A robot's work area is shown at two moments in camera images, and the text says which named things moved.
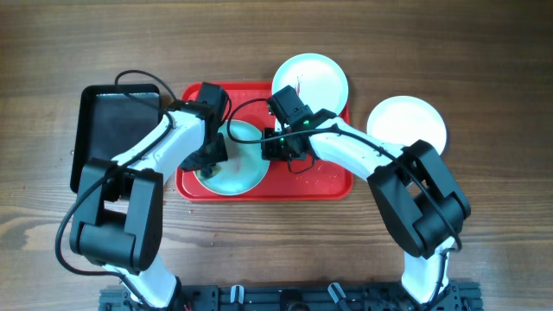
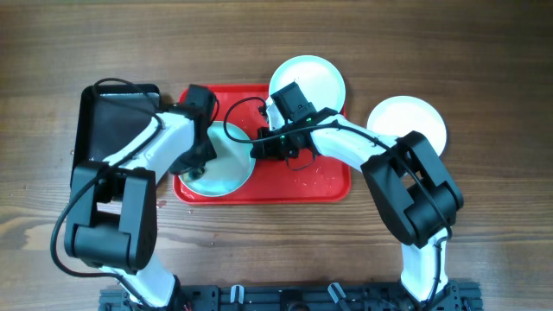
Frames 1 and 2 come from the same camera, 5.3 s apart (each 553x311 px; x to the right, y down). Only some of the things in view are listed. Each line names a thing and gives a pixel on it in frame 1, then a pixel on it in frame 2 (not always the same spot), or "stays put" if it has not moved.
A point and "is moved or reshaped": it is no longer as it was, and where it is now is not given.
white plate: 405,119 stays put
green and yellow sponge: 216,169 -> 193,174
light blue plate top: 320,81 stays put
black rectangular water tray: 111,119 stays put
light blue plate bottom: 244,169 is moved or reshaped
